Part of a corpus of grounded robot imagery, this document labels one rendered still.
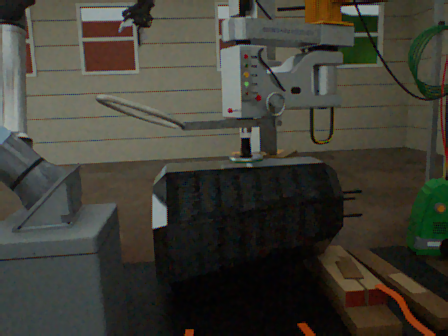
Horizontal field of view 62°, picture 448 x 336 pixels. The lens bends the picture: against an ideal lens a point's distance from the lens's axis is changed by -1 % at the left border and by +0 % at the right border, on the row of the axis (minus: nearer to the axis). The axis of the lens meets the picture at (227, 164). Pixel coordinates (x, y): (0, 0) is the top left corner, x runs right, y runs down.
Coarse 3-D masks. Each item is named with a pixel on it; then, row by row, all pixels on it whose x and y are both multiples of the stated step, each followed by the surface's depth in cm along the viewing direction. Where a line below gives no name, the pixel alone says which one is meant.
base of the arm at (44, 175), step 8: (40, 160) 130; (32, 168) 126; (40, 168) 127; (48, 168) 129; (56, 168) 131; (64, 168) 135; (24, 176) 125; (32, 176) 125; (40, 176) 126; (48, 176) 128; (56, 176) 128; (16, 184) 125; (24, 184) 125; (32, 184) 125; (40, 184) 125; (48, 184) 126; (16, 192) 127; (24, 192) 125; (32, 192) 124; (40, 192) 124; (24, 200) 128; (32, 200) 125
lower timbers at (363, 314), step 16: (352, 256) 280; (368, 256) 275; (384, 272) 249; (400, 272) 248; (400, 288) 228; (336, 304) 218; (384, 304) 209; (416, 304) 213; (432, 304) 209; (352, 320) 195; (368, 320) 194; (384, 320) 194; (432, 320) 201
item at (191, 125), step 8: (184, 120) 217; (192, 120) 220; (200, 120) 222; (208, 120) 213; (216, 120) 215; (224, 120) 218; (232, 120) 221; (240, 120) 224; (248, 120) 227; (256, 120) 230; (264, 120) 233; (272, 120) 236; (280, 120) 235; (192, 128) 208; (200, 128) 211; (208, 128) 213; (216, 128) 216; (224, 128) 219
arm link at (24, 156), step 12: (0, 132) 125; (12, 132) 130; (0, 144) 123; (12, 144) 125; (24, 144) 129; (0, 156) 122; (12, 156) 124; (24, 156) 126; (36, 156) 129; (0, 168) 123; (12, 168) 123; (24, 168) 125; (0, 180) 126; (12, 180) 124
